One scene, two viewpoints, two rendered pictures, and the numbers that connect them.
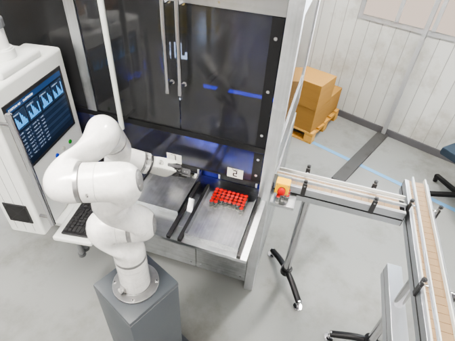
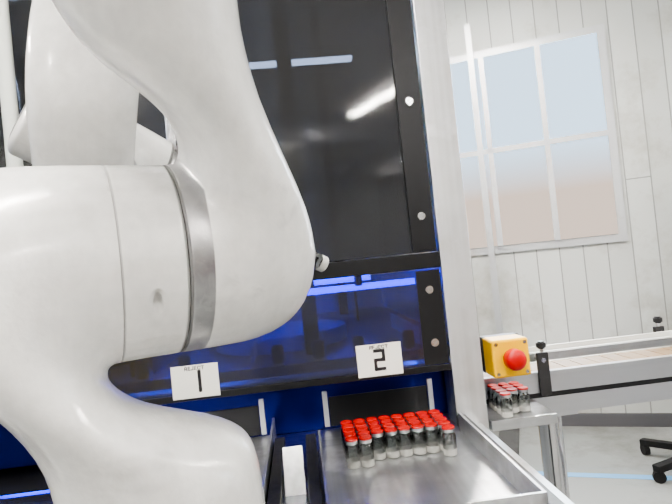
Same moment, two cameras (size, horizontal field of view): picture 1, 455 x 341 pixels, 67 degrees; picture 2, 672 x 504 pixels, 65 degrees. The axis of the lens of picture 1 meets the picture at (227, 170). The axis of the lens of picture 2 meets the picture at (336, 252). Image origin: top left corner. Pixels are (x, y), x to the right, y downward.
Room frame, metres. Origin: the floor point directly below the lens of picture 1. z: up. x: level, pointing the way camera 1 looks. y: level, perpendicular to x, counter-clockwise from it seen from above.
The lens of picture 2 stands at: (0.42, 0.34, 1.21)
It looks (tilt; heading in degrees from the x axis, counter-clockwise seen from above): 1 degrees up; 341
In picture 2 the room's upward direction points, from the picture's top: 6 degrees counter-clockwise
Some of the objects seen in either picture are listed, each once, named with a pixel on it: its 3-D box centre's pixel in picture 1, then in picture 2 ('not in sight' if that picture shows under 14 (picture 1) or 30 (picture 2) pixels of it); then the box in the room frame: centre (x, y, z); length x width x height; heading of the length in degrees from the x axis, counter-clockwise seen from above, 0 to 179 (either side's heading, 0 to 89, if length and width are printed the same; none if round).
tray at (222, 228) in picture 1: (221, 217); (410, 466); (1.14, 0.01, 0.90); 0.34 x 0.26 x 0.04; 165
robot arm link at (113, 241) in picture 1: (116, 237); (96, 364); (0.77, 0.38, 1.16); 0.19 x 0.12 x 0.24; 99
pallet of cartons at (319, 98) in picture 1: (286, 88); not in sight; (3.76, -0.63, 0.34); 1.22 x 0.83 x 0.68; 50
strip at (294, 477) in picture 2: (186, 212); (293, 484); (1.15, 0.19, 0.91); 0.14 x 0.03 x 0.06; 165
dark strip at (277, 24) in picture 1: (265, 113); (414, 154); (1.31, -0.15, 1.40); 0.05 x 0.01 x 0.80; 75
